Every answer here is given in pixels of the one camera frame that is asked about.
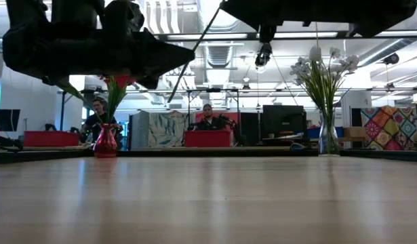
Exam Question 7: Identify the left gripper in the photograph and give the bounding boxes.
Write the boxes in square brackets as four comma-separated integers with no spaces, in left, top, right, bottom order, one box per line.
[3,0,195,91]

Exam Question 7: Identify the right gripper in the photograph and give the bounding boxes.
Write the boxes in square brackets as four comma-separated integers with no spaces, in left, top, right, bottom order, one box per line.
[220,0,417,43]

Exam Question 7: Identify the red flower bunch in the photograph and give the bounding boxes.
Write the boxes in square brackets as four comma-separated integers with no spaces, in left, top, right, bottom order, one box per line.
[106,75,136,125]

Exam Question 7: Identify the red glass vase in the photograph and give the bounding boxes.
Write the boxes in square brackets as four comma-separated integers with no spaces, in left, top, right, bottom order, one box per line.
[92,123,118,159]

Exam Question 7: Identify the clear glass vase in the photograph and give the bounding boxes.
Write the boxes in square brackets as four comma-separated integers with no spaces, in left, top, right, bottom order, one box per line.
[318,108,341,157]

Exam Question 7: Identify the grey leaf-print panel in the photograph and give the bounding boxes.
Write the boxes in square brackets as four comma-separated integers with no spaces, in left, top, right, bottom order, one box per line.
[132,110,195,148]

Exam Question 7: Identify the orange partition panel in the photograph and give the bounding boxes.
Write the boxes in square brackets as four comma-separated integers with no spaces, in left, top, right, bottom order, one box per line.
[195,111,241,132]

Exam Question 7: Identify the person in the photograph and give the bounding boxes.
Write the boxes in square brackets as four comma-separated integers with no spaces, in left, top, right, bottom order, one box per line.
[81,98,123,143]
[191,103,238,131]

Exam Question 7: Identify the black rig bar with lights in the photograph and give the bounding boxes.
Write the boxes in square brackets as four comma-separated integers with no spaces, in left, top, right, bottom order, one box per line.
[153,30,417,43]

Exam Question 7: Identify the red bin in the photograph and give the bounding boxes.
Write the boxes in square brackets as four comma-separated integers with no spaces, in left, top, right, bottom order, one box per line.
[24,130,81,147]
[184,129,233,148]

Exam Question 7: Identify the large black monitor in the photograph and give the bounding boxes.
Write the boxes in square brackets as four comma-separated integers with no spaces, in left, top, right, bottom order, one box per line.
[262,104,307,140]

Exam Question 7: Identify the blue bin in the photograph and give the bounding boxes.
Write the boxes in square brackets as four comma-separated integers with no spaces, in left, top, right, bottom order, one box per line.
[306,126,344,139]

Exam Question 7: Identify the black ceiling spotlight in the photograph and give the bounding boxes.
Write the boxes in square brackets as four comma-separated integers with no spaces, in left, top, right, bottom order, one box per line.
[384,52,401,65]

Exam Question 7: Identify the cardboard box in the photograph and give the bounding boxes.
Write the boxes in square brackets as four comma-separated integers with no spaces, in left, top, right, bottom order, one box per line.
[343,126,368,138]

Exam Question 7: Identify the small black monitor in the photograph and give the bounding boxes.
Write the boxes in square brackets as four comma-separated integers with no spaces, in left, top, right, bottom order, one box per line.
[0,108,21,132]

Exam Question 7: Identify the colourful patchwork quilt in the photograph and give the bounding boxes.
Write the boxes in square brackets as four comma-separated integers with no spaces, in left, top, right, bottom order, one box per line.
[359,105,417,151]

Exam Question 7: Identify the silver ventilation duct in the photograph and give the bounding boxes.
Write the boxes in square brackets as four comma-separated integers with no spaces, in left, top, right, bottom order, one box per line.
[197,20,245,68]

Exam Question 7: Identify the black aluminium table frame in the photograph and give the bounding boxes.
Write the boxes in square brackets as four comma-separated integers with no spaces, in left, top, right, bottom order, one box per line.
[0,147,417,166]

